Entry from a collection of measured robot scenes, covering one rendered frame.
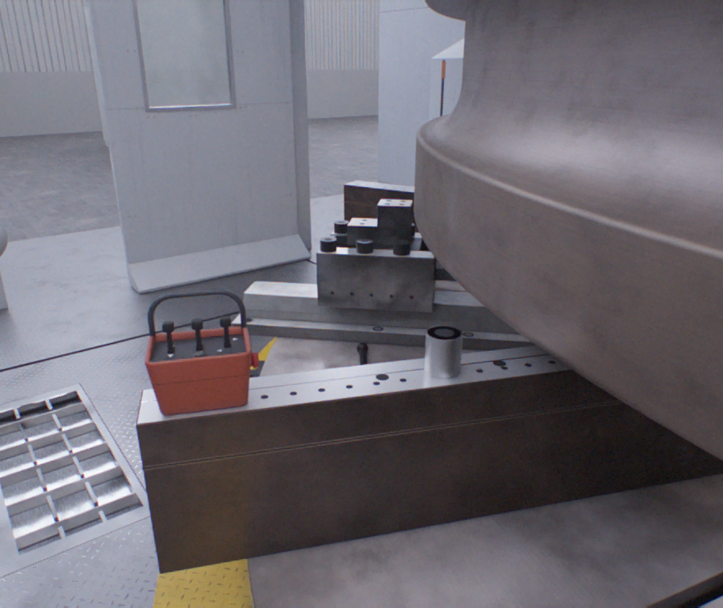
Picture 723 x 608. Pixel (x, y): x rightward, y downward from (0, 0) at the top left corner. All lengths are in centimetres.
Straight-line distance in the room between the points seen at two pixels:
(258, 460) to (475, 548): 53
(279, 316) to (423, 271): 63
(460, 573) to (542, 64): 108
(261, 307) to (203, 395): 129
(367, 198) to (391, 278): 129
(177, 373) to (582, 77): 93
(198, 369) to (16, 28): 1333
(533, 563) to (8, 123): 1355
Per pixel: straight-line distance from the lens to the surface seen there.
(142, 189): 403
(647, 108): 112
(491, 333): 239
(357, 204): 352
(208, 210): 420
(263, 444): 129
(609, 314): 98
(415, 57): 610
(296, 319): 246
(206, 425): 125
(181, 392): 122
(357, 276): 225
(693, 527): 171
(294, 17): 450
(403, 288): 225
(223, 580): 187
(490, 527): 155
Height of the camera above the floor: 133
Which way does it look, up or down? 22 degrees down
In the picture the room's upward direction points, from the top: straight up
